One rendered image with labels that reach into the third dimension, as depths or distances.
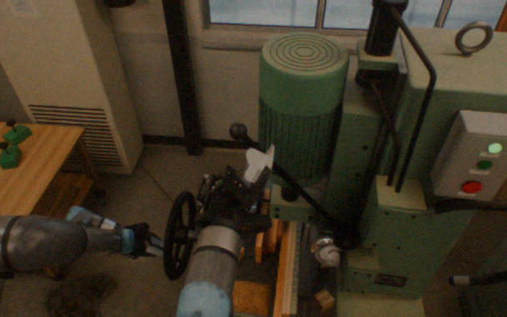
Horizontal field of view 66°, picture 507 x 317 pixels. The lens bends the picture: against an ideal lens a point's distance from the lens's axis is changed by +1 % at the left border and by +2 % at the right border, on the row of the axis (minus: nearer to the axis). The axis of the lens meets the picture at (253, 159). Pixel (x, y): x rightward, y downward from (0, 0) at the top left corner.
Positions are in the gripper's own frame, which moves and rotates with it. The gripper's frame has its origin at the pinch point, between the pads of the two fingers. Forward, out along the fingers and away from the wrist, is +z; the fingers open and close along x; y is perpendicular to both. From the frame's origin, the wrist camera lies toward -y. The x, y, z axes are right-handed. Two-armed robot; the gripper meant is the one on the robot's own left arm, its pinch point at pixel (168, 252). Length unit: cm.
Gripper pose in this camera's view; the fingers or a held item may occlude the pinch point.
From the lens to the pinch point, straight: 143.9
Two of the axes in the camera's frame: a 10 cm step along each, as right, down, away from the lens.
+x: -1.5, 7.0, -7.0
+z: 8.6, 4.4, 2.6
